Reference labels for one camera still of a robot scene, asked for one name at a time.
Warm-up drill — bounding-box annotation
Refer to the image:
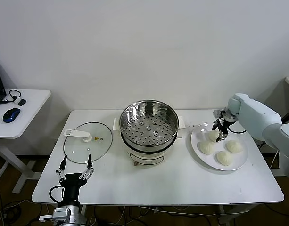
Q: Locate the stainless steel steamer basket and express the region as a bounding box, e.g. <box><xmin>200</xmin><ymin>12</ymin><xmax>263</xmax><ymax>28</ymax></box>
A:
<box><xmin>119</xmin><ymin>99</ymin><xmax>179</xmax><ymax>147</ymax></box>

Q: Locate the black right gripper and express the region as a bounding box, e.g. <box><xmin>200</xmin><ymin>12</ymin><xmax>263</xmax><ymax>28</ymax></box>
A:
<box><xmin>212</xmin><ymin>117</ymin><xmax>232</xmax><ymax>143</ymax></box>

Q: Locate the white table leg frame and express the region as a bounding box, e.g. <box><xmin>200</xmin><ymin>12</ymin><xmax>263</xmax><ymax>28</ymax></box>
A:
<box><xmin>217</xmin><ymin>204</ymin><xmax>256</xmax><ymax>226</ymax></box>

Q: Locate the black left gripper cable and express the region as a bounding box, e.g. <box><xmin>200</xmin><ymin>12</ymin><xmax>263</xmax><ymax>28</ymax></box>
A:
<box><xmin>49</xmin><ymin>185</ymin><xmax>65</xmax><ymax>206</ymax></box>

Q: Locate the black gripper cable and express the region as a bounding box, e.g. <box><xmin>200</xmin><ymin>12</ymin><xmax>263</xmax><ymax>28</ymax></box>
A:
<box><xmin>228</xmin><ymin>126</ymin><xmax>248</xmax><ymax>135</ymax></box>
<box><xmin>49</xmin><ymin>185</ymin><xmax>65</xmax><ymax>206</ymax></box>

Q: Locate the white steamed baozi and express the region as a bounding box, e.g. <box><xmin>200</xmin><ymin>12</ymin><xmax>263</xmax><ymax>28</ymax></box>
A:
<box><xmin>207</xmin><ymin>130</ymin><xmax>220</xmax><ymax>143</ymax></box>
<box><xmin>214</xmin><ymin>150</ymin><xmax>233</xmax><ymax>166</ymax></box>
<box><xmin>197</xmin><ymin>140</ymin><xmax>217</xmax><ymax>156</ymax></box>
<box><xmin>226</xmin><ymin>139</ymin><xmax>243</xmax><ymax>154</ymax></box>

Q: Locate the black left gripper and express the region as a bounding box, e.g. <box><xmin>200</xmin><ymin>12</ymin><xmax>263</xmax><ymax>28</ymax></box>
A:
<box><xmin>55</xmin><ymin>153</ymin><xmax>95</xmax><ymax>205</ymax></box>

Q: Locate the blue computer mouse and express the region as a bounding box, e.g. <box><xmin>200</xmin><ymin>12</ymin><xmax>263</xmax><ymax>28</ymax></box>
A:
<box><xmin>2</xmin><ymin>108</ymin><xmax>22</xmax><ymax>123</ymax></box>

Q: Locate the white desk foot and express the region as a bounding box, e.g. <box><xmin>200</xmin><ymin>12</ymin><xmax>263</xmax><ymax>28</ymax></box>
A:
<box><xmin>270</xmin><ymin>167</ymin><xmax>288</xmax><ymax>177</ymax></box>

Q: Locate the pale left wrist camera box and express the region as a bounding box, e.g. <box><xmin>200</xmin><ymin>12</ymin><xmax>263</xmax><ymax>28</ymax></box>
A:
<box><xmin>39</xmin><ymin>215</ymin><xmax>56</xmax><ymax>223</ymax></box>

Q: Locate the round glass pot lid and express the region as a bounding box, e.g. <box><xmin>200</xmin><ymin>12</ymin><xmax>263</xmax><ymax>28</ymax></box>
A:
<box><xmin>63</xmin><ymin>121</ymin><xmax>114</xmax><ymax>165</ymax></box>

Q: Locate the white side table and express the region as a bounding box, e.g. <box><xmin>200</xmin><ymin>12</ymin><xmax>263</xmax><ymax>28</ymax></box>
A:
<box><xmin>0</xmin><ymin>89</ymin><xmax>52</xmax><ymax>194</ymax></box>

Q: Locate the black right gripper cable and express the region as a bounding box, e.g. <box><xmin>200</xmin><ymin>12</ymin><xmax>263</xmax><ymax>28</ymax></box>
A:
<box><xmin>228</xmin><ymin>126</ymin><xmax>248</xmax><ymax>135</ymax></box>

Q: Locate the white floor cable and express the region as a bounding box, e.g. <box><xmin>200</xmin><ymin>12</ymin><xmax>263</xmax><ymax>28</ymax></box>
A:
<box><xmin>116</xmin><ymin>206</ymin><xmax>221</xmax><ymax>219</ymax></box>

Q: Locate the white hanging cable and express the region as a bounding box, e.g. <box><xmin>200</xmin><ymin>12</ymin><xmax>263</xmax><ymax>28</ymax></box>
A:
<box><xmin>269</xmin><ymin>150</ymin><xmax>281</xmax><ymax>170</ymax></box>

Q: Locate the black looped cable white plug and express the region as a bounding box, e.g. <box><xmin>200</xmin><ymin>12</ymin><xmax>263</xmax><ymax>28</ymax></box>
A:
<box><xmin>2</xmin><ymin>89</ymin><xmax>23</xmax><ymax>105</ymax></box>

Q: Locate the large white plate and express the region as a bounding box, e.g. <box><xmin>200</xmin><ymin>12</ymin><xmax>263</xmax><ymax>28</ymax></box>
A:
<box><xmin>190</xmin><ymin>122</ymin><xmax>249</xmax><ymax>171</ymax></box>

